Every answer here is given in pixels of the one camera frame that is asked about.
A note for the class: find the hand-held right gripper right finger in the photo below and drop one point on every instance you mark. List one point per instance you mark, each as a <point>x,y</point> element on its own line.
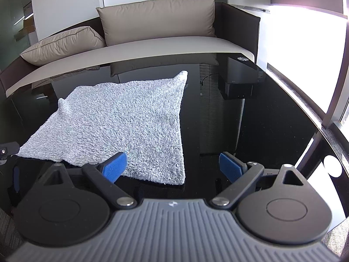
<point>229,166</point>

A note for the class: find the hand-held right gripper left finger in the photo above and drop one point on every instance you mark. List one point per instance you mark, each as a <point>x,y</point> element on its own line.
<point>116,167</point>

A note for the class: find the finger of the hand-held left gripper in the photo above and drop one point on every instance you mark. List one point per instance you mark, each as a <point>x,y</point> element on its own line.
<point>9,150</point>

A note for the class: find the grey fluffy towel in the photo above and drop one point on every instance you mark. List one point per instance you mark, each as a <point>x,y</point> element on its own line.
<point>122,120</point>

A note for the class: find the round metal disc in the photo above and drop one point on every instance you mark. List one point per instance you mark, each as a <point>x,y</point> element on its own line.
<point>242,58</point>

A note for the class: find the small beige cushion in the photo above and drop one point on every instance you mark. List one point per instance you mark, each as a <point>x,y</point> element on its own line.
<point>62,46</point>

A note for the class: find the dark brown sofa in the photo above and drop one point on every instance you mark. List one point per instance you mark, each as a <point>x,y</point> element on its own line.
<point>163,47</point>

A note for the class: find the bright window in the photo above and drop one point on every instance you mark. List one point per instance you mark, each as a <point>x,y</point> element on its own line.
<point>297,38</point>

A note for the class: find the large beige cushion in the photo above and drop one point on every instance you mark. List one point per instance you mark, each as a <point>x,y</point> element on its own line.
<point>158,20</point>

